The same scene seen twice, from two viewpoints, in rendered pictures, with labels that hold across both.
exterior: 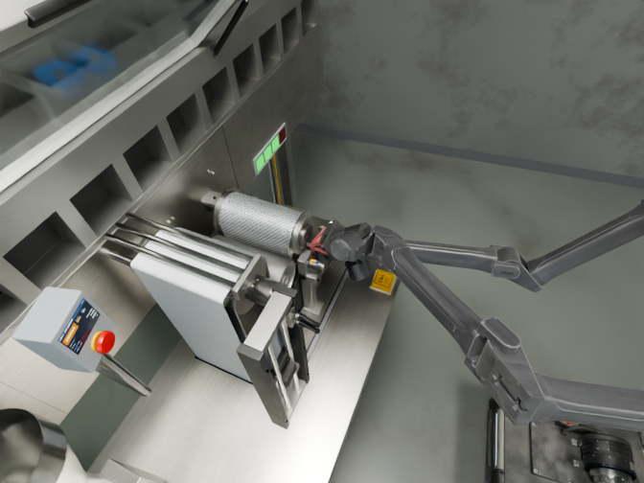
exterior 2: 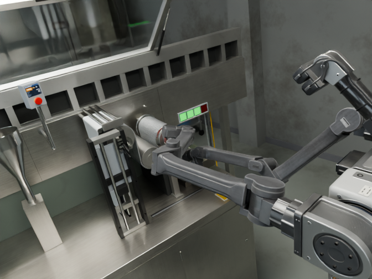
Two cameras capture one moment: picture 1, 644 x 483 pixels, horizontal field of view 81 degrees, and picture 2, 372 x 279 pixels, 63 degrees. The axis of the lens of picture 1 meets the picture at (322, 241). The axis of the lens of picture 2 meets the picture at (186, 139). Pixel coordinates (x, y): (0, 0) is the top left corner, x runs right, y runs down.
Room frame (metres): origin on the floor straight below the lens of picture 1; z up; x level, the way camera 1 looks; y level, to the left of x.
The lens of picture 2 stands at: (-0.46, -0.87, 1.93)
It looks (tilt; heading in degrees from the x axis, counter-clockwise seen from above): 26 degrees down; 35
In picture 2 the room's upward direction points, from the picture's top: 10 degrees counter-clockwise
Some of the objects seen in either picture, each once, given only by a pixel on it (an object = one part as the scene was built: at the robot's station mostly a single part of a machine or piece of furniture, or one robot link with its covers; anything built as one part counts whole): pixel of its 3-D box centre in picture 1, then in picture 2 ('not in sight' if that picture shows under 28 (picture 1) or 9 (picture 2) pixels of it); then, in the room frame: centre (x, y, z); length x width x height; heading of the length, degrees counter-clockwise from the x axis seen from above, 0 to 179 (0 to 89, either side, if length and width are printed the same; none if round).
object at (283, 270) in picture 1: (248, 266); (141, 150); (0.64, 0.22, 1.17); 0.26 x 0.12 x 0.12; 65
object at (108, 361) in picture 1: (122, 372); (45, 127); (0.22, 0.32, 1.51); 0.02 x 0.02 x 0.20
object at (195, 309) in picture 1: (197, 325); (104, 164); (0.46, 0.34, 1.17); 0.34 x 0.05 x 0.54; 65
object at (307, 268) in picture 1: (312, 285); (172, 173); (0.65, 0.04, 1.05); 0.06 x 0.05 x 0.31; 65
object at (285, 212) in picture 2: not in sight; (294, 218); (0.07, -0.75, 1.45); 0.09 x 0.08 x 0.12; 162
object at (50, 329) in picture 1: (76, 332); (33, 94); (0.22, 0.32, 1.66); 0.07 x 0.07 x 0.10; 81
